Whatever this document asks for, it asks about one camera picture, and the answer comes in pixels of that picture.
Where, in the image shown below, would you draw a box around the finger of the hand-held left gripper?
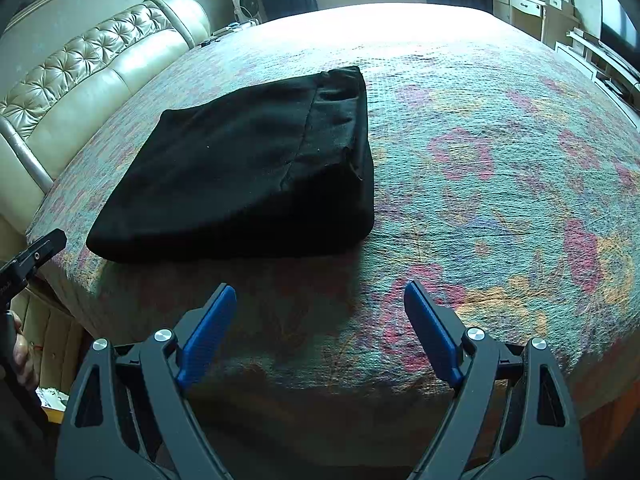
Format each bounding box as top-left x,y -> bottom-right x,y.
0,229 -> 67,293

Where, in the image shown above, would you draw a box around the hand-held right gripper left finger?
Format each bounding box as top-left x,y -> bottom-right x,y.
55,282 -> 238,480

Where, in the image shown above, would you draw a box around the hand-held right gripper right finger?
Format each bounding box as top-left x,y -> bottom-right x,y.
403,280 -> 586,480

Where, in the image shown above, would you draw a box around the black pants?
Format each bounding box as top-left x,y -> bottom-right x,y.
86,65 -> 376,263

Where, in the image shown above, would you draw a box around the person's left hand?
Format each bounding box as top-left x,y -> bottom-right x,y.
12,310 -> 42,390

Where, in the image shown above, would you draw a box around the white crumpled paper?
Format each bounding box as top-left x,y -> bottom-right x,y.
36,385 -> 70,411

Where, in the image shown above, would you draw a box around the floral bedspread bed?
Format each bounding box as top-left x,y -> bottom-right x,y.
25,2 -> 640,411

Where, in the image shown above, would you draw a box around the beige tufted leather headboard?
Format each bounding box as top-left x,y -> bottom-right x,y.
0,0 -> 213,396

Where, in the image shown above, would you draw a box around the bedside table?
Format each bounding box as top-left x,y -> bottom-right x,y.
199,22 -> 261,50

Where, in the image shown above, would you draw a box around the white TV cabinet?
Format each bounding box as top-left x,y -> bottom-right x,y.
555,30 -> 640,126

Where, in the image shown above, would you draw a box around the white floor fan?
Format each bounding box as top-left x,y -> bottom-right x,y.
231,0 -> 264,26

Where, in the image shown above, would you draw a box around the cream dressing table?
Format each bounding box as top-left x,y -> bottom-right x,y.
489,0 -> 583,51

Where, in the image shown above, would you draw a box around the black television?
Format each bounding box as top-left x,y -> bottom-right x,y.
599,0 -> 640,56

